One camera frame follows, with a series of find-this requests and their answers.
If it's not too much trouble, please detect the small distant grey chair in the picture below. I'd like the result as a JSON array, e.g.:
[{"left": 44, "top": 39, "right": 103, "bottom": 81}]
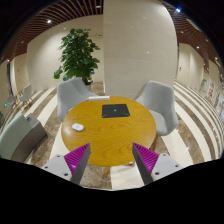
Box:
[{"left": 7, "top": 95, "right": 16, "bottom": 108}]

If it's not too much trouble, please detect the black mouse pad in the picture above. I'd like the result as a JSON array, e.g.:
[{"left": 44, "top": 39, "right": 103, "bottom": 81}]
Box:
[{"left": 102, "top": 104, "right": 130, "bottom": 118}]

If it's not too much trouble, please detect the round wooden table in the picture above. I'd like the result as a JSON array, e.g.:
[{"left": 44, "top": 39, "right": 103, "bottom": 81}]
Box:
[{"left": 61, "top": 96, "right": 156, "bottom": 167}]

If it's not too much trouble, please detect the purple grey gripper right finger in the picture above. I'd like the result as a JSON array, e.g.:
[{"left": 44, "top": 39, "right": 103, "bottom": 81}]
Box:
[{"left": 132, "top": 143, "right": 182, "bottom": 185}]

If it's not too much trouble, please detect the large green potted plant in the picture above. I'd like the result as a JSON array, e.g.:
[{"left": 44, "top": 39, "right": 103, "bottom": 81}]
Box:
[{"left": 54, "top": 28, "right": 100, "bottom": 84}]

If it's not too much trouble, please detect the grey chair right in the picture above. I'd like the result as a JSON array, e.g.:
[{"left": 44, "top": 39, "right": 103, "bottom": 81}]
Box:
[{"left": 136, "top": 80, "right": 178, "bottom": 148}]

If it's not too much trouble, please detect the white computer mouse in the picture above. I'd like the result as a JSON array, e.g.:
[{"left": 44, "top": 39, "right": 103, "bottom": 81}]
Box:
[{"left": 72, "top": 123, "right": 84, "bottom": 131}]

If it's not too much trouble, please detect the grey chair left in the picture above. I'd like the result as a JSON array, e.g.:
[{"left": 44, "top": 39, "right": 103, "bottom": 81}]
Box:
[{"left": 57, "top": 78, "right": 94, "bottom": 121}]

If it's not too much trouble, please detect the white keyboard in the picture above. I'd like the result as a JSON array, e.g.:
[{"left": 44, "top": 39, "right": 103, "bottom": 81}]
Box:
[{"left": 88, "top": 96, "right": 110, "bottom": 101}]

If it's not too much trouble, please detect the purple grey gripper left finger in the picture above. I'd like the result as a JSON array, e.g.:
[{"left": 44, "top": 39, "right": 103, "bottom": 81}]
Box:
[{"left": 42, "top": 144, "right": 91, "bottom": 185}]

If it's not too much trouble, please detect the grey green sofa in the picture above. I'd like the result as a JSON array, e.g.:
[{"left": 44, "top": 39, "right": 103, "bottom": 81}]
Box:
[{"left": 0, "top": 113, "right": 47, "bottom": 162}]

